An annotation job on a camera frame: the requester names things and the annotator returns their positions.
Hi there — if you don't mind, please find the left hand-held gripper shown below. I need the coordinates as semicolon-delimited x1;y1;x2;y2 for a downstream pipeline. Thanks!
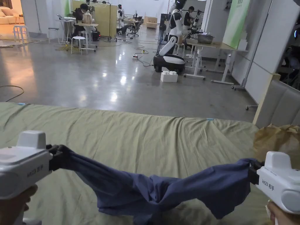
0;130;70;200

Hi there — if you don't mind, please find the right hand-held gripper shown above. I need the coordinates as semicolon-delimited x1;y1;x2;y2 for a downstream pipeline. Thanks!
248;151;300;215

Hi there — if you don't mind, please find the dark blue shirt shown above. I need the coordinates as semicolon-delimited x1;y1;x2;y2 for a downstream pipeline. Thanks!
57;145;258;225

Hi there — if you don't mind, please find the person's right hand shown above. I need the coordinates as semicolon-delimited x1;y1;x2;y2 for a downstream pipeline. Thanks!
265;200;300;225

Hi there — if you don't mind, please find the person's left hand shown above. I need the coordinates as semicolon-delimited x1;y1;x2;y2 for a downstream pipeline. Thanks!
0;184;38;225

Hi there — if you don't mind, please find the crumpled brown paper bag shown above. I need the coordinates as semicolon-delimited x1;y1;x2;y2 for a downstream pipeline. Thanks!
253;124;300;170

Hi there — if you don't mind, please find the grey padded headboard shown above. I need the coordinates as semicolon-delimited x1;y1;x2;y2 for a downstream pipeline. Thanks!
255;79;300;128

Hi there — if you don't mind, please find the bed with pale green sheet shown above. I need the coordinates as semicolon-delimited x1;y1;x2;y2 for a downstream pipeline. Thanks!
0;102;300;225

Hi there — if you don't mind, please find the round white stool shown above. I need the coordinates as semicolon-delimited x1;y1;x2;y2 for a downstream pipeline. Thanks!
71;36;86;56

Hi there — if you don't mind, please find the white foam box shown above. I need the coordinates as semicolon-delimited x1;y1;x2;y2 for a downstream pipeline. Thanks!
160;70;178;83

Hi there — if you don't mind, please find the grey-seat stool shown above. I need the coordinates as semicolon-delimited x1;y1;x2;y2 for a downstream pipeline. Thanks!
48;27;60;45

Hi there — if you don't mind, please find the long white-legged table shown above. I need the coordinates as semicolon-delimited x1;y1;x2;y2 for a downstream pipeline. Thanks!
183;33;249;85

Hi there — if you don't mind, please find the white desk with wooden top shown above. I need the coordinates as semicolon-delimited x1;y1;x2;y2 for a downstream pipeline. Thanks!
74;22;99;54

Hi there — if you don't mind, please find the small white table with laptop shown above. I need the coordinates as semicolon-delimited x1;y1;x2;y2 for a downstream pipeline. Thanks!
56;14;76;44

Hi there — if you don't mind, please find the beige sofa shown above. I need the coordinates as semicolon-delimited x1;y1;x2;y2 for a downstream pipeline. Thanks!
0;6;25;25

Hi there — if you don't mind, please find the black office chair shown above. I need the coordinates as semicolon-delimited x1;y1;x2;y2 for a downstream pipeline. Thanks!
116;18;145;37

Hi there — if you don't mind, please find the white and black humanoid robot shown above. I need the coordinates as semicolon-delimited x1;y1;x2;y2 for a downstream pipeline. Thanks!
153;0;187;72

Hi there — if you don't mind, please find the wooden crate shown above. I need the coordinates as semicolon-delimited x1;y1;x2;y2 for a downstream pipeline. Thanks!
144;16;158;30

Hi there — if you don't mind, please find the yellow floor cable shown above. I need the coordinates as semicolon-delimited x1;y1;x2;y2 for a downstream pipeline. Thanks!
0;85;25;103

